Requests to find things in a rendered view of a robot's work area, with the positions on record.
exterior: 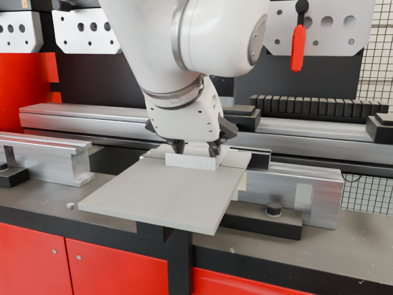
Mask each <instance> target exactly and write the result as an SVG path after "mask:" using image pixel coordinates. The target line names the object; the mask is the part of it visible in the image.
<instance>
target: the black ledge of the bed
mask: <svg viewBox="0 0 393 295"><path fill-rule="evenodd" d="M90 173H94V172H90ZM115 177H116V176H114V175H110V174H102V173H95V178H94V179H92V180H91V181H89V182H88V183H86V184H85V185H83V186H81V187H75V186H68V185H64V184H57V183H51V182H46V181H40V180H33V179H28V180H26V181H24V182H22V183H20V184H18V185H16V186H13V187H11V188H9V187H2V186H0V222H4V223H7V224H12V225H17V226H20V227H25V228H30V229H35V230H38V231H43V232H48V233H51V234H56V235H61V236H65V237H69V238H74V239H78V240H82V241H87V242H91V243H96V244H99V245H104V246H109V247H112V248H117V249H122V250H125V251H130V252H135V253H140V254H143V255H148V256H153V257H156V258H161V259H165V260H167V241H166V242H165V243H160V242H154V241H150V240H146V239H141V238H138V237H137V230H136V221H134V220H131V219H125V218H119V217H113V216H110V215H103V214H98V213H94V212H88V211H83V210H79V209H78V203H79V202H80V201H82V200H83V199H84V198H86V197H88V196H89V195H90V194H92V193H93V192H94V191H96V190H97V189H99V188H100V187H102V186H103V185H105V184H106V183H107V182H109V181H111V180H112V179H113V178H115ZM69 203H74V208H71V209H69V208H67V204H69ZM192 259H193V266H196V267H201V268H204V269H209V270H214V271H217V272H222V273H227V274H230V275H235V276H240V277H245V278H248V279H253V280H258V281H261V282H266V283H271V284H276V285H279V286H284V287H289V288H292V289H297V290H302V291H307V292H310V293H315V294H319V295H393V216H389V215H381V214H373V213H369V212H361V211H353V210H345V209H341V208H339V215H338V219H337V226H336V229H328V228H321V227H314V226H310V225H302V233H301V239H300V241H298V240H294V239H288V238H282V237H278V236H272V235H266V234H259V233H256V232H250V231H244V230H239V229H233V228H227V227H221V226H218V228H217V230H216V232H215V234H214V236H213V235H207V234H201V233H197V232H192Z"/></svg>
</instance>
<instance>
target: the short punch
mask: <svg viewBox="0 0 393 295"><path fill-rule="evenodd" d="M209 78H210V80H211V82H212V84H213V86H214V87H215V90H216V92H217V94H218V97H219V101H220V104H221V106H222V107H235V96H236V77H221V76H214V75H209Z"/></svg>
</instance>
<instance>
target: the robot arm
mask: <svg viewBox="0 0 393 295"><path fill-rule="evenodd" d="M98 1H99V3H100V5H101V7H102V10H103V12H104V14H105V16H106V18H107V20H108V22H109V24H110V26H111V28H112V30H113V32H114V34H115V36H116V38H117V40H118V42H119V45H120V47H121V49H122V51H123V53H124V55H125V57H126V59H127V61H128V63H129V65H130V68H131V69H132V71H133V74H134V75H135V77H136V80H137V82H138V84H139V86H140V88H141V90H142V92H143V94H144V97H145V102H146V108H147V112H148V114H149V117H150V118H149V119H148V120H147V122H146V125H145V129H147V130H149V131H151V132H153V133H156V135H157V136H158V137H161V138H163V139H165V140H166V144H168V145H171V146H172V148H173V151H175V154H181V155H183V152H184V148H185V141H184V140H197V141H205V142H206V143H207V144H208V145H209V148H208V151H209V155H210V157H215V158H216V157H217V155H220V151H221V146H220V145H221V144H223V143H225V142H227V140H228V139H232V138H235V137H236V136H237V133H238V130H239V129H238V127H236V126H234V125H233V124H232V123H230V122H229V121H227V120H226V119H225V118H223V111H222V106H221V104H220V101H219V97H218V94H217V92H216V90H215V87H214V86H213V84H212V82H211V80H210V78H209V75H214V76H221V77H240V76H243V75H245V74H247V73H248V72H249V71H250V70H251V69H252V68H253V67H254V65H255V64H256V62H257V60H258V57H259V55H260V52H261V48H262V47H263V39H264V34H265V30H266V28H267V25H266V23H267V15H268V9H269V4H270V0H98ZM219 130H221V131H219Z"/></svg>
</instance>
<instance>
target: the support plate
mask: <svg viewBox="0 0 393 295"><path fill-rule="evenodd" d="M165 153H175V151H173V148H172V146H171V145H168V144H162V145H161V146H159V147H158V148H157V149H155V150H153V151H152V152H151V153H149V154H148V155H147V156H148V157H144V158H142V159H140V160H139V161H138V162H136V163H135V164H133V165H132V166H130V167H129V168H128V169H126V170H125V171H123V172H122V173H121V174H119V175H118V176H116V177H115V178H113V179H112V180H111V181H109V182H107V183H106V184H105V185H103V186H102V187H100V188H99V189H97V190H96V191H94V192H93V193H92V194H90V195H89V196H88V197H86V198H84V199H83V200H82V201H80V202H79V203H78V209H79V210H83V211H88V212H94V213H98V214H103V215H110V216H113V217H119V218H125V219H131V220H134V221H140V222H146V223H149V224H155V225H161V226H165V227H170V228H177V229H182V230H186V231H191V232H197V233H201V234H207V235H213V236H214V234H215V232H216V230H217V228H218V226H219V224H220V222H221V220H222V218H223V215H224V213H225V211H226V209H227V207H228V205H229V203H230V201H231V199H232V197H233V195H234V193H235V191H236V189H237V187H238V185H239V182H240V180H241V178H242V176H243V174H244V172H245V170H246V167H247V165H248V163H249V161H250V159H251V153H246V152H235V151H229V150H228V151H227V153H226V154H225V156H224V158H223V159H222V161H221V162H220V164H222V165H221V166H218V167H217V169H216V170H215V171H212V170H201V169H192V168H186V167H175V166H166V160H164V159H165V158H166V154H165ZM149 157H157V158H162V159H155V158H149ZM222 166H230V167H222ZM231 167H239V168H244V169H237V168H231Z"/></svg>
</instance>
